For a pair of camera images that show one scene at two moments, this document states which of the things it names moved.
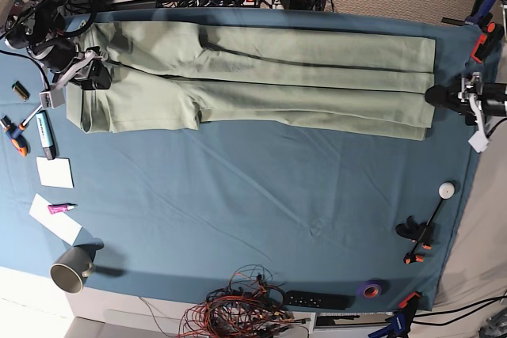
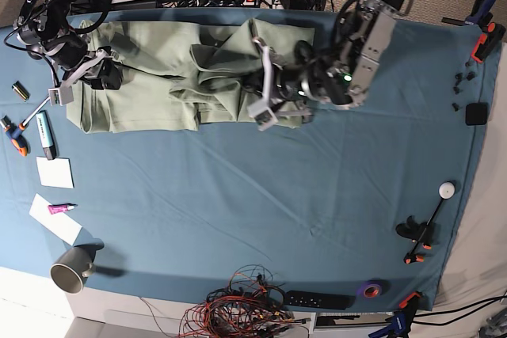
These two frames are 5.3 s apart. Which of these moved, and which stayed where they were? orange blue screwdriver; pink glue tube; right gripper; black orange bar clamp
Moved: right gripper
Stayed: pink glue tube; black orange bar clamp; orange blue screwdriver
